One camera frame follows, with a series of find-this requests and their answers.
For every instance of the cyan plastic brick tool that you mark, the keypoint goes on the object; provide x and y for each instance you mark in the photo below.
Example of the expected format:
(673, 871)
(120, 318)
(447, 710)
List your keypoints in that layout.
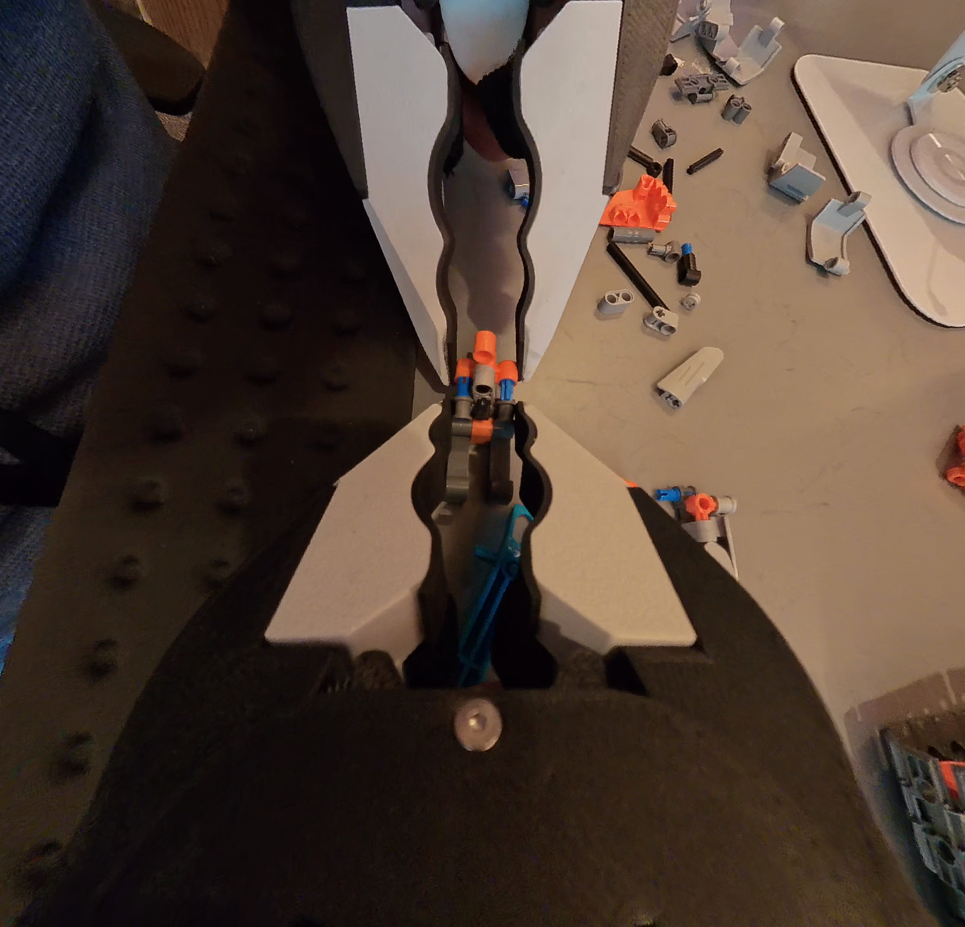
(490, 588)

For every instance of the light grey curved panel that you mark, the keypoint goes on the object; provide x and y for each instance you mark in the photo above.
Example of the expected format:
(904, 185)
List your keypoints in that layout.
(829, 229)

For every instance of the grey tracked toy robot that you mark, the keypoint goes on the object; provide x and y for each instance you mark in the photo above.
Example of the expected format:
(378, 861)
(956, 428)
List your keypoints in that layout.
(927, 814)

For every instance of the grey orange brick claw assembly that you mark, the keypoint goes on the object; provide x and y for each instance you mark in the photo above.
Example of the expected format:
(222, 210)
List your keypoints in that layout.
(460, 474)

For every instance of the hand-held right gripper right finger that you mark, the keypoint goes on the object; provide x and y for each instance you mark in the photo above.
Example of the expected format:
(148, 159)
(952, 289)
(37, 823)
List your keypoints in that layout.
(603, 565)

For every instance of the light grey two-hole connector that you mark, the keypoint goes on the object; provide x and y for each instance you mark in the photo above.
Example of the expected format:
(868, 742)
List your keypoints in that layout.
(660, 321)

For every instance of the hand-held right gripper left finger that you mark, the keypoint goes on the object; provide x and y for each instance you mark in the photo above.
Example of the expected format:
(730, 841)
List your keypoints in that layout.
(347, 565)

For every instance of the white curved blade panel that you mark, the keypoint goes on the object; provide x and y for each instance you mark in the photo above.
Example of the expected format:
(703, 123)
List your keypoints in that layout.
(690, 376)

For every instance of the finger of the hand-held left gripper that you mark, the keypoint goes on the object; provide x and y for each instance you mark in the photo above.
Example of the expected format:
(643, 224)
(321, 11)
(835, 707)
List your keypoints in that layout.
(577, 128)
(392, 128)

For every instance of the short black axle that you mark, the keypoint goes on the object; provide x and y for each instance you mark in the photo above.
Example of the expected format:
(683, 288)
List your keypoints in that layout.
(705, 162)

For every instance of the orange panel brick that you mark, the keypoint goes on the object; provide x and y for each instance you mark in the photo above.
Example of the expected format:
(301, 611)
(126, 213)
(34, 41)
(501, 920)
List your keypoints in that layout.
(637, 210)

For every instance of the orange wedge brick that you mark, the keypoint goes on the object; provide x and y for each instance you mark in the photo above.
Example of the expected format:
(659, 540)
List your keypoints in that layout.
(956, 459)

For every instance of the light grey box panel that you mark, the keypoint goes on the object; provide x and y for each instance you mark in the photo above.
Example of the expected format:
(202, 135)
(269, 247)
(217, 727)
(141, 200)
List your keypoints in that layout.
(795, 177)

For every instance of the small light grey panel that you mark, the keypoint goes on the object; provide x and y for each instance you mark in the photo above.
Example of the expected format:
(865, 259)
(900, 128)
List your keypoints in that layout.
(515, 177)

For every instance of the black blue pin connector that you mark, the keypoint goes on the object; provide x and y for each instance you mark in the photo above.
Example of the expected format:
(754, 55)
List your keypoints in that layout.
(688, 269)

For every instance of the black perforated pad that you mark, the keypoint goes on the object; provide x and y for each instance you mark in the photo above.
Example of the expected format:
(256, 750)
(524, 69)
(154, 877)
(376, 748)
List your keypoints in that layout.
(226, 376)

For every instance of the white book stand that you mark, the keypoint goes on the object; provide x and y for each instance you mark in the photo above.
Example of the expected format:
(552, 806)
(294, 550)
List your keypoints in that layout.
(852, 128)

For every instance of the wooden column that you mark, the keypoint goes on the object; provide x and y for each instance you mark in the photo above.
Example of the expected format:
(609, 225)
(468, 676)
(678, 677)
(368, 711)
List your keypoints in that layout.
(188, 7)

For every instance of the pile of light grey panels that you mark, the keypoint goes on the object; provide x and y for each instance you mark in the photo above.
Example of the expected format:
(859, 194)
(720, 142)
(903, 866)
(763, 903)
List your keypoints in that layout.
(742, 56)

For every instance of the long black axle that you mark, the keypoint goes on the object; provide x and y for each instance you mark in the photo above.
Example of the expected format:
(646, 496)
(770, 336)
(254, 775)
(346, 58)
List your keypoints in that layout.
(637, 277)

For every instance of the grey white orange brick arm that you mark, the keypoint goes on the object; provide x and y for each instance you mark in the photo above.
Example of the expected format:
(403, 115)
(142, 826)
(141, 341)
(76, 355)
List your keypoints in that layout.
(702, 508)

